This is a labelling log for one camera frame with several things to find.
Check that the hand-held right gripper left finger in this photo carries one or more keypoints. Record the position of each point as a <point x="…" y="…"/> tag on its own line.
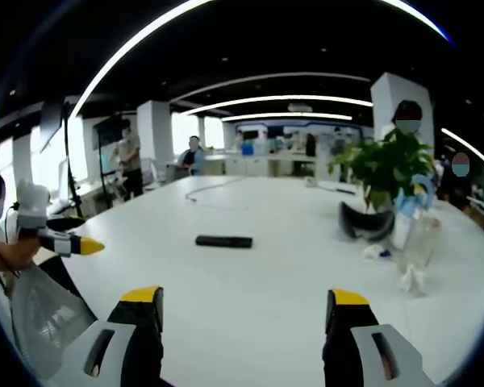
<point x="117" y="350"/>

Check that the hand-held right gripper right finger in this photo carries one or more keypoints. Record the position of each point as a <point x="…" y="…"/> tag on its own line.
<point x="347" y="346"/>

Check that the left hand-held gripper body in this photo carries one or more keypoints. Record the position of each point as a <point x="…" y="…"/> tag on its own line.
<point x="31" y="205"/>

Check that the black remote control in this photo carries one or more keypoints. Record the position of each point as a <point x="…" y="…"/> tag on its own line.
<point x="224" y="241"/>

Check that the person's dark trousers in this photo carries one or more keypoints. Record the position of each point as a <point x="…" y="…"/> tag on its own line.
<point x="64" y="278"/>

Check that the black tripod stand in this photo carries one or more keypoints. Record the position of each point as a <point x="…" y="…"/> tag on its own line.
<point x="72" y="173"/>

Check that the clear plastic bag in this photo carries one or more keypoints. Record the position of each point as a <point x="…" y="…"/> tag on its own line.
<point x="44" y="318"/>

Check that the crumpled white paper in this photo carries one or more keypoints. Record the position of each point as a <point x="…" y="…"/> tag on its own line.
<point x="374" y="252"/>

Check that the clear plastic bottle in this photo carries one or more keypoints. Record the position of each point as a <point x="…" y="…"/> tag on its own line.
<point x="419" y="246"/>

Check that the black headset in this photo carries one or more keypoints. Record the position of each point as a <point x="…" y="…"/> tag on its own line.
<point x="365" y="223"/>

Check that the flat black object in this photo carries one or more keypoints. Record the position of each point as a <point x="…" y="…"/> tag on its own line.
<point x="345" y="191"/>

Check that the blue and white toy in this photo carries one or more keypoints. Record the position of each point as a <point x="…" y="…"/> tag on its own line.
<point x="411" y="203"/>

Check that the small white device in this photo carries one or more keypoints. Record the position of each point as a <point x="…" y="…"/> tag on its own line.
<point x="310" y="181"/>

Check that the green potted plant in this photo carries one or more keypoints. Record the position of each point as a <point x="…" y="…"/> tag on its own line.
<point x="387" y="165"/>

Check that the ceiling projector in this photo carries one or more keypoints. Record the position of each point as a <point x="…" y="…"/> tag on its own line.
<point x="300" y="107"/>

